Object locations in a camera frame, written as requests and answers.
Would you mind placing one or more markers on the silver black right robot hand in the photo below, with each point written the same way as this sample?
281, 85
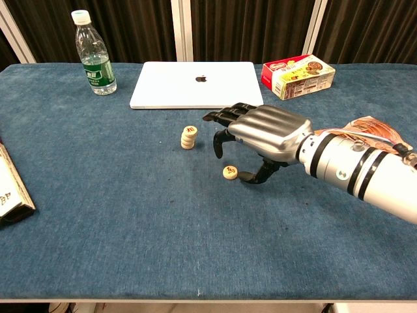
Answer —
270, 133

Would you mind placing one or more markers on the cream chess piece minister character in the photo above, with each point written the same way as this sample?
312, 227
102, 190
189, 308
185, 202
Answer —
190, 130

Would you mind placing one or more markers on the cream chess piece general character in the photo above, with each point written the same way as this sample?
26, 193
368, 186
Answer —
187, 138

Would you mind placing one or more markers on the cream chess piece horse character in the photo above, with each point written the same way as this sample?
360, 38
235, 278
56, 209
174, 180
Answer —
230, 172

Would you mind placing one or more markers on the cream chess piece cannon character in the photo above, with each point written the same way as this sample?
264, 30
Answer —
187, 147

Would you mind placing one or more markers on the red yellow cookie box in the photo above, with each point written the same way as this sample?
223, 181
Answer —
293, 70

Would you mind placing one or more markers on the orange spouted drink pouch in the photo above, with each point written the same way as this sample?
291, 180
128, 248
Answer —
374, 128

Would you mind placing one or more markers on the dark pleated curtain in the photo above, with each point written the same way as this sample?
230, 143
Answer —
374, 29
247, 29
137, 29

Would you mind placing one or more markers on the silver closed laptop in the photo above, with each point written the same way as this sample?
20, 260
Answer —
169, 88

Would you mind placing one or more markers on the blue table cloth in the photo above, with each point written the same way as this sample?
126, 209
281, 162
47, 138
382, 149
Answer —
130, 228

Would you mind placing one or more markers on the clear plastic water bottle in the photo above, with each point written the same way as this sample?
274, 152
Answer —
97, 75

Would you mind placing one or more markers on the white frame post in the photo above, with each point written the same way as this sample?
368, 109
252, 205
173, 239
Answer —
181, 29
315, 26
16, 36

